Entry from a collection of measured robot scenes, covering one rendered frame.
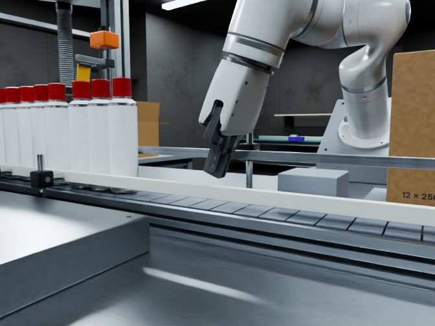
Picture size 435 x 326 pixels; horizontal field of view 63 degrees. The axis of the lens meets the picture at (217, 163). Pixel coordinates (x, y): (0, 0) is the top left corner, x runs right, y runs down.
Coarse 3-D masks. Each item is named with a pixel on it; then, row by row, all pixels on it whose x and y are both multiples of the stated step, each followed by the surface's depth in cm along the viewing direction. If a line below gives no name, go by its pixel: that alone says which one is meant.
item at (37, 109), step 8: (40, 88) 74; (40, 96) 74; (48, 96) 75; (32, 104) 75; (40, 104) 74; (32, 112) 74; (40, 112) 74; (32, 120) 74; (40, 120) 74; (32, 128) 75; (40, 128) 74; (32, 136) 75; (40, 136) 74; (32, 144) 75; (40, 144) 74; (32, 152) 76; (40, 152) 75
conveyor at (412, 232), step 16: (80, 192) 66; (96, 192) 65; (144, 192) 65; (192, 208) 53; (208, 208) 53; (224, 208) 53; (240, 208) 53; (256, 208) 53; (272, 208) 53; (304, 224) 45; (320, 224) 44; (336, 224) 44; (352, 224) 44; (368, 224) 44; (384, 224) 44; (400, 224) 44; (416, 240) 39; (432, 240) 38
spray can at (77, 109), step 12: (72, 84) 68; (84, 84) 68; (72, 96) 68; (84, 96) 68; (72, 108) 67; (84, 108) 67; (72, 120) 67; (84, 120) 67; (72, 132) 68; (84, 132) 68; (72, 144) 68; (84, 144) 68; (72, 156) 68; (84, 156) 68; (72, 168) 69; (84, 168) 68
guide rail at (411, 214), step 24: (24, 168) 75; (48, 168) 72; (168, 192) 56; (192, 192) 53; (216, 192) 51; (240, 192) 49; (264, 192) 47; (288, 192) 47; (360, 216) 41; (384, 216) 40; (408, 216) 39; (432, 216) 38
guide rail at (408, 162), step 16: (272, 160) 54; (288, 160) 53; (304, 160) 51; (320, 160) 50; (336, 160) 49; (352, 160) 48; (368, 160) 47; (384, 160) 46; (400, 160) 45; (416, 160) 44; (432, 160) 43
